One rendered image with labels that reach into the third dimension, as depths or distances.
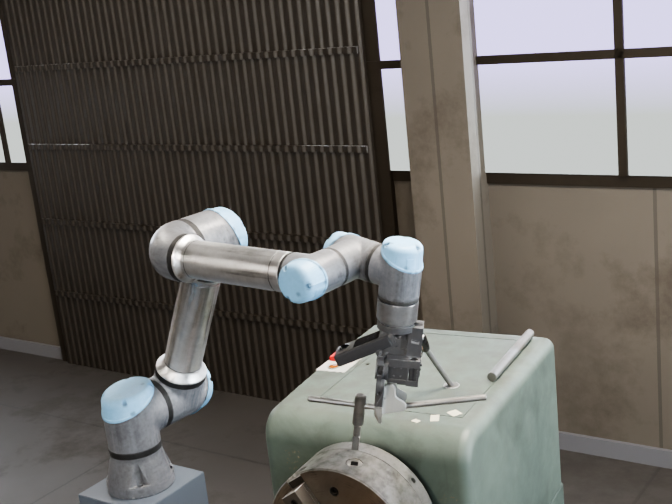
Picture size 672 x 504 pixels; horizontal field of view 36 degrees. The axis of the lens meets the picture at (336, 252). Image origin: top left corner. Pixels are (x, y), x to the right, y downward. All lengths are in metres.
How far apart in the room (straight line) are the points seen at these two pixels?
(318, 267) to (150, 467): 0.74
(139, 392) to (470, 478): 0.73
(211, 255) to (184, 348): 0.40
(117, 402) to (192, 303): 0.27
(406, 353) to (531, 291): 2.73
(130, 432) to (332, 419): 0.44
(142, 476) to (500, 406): 0.79
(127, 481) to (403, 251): 0.87
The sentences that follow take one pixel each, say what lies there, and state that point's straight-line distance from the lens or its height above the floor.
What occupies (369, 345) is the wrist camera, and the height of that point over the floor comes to 1.49.
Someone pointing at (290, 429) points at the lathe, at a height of 1.22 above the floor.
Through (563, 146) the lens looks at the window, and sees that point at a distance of 4.36.
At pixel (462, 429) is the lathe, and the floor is 1.25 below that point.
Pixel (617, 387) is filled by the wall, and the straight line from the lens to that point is 4.62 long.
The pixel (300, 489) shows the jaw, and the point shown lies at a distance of 2.06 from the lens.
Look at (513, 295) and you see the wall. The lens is 4.66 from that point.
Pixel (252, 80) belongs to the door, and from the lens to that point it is 5.10.
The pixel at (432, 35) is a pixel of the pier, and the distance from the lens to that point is 4.41.
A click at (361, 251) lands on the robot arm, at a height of 1.66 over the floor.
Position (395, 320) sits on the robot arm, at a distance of 1.87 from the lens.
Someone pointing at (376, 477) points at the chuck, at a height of 1.22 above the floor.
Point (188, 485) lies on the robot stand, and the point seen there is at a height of 1.09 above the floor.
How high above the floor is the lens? 2.15
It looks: 15 degrees down
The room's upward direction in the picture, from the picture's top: 6 degrees counter-clockwise
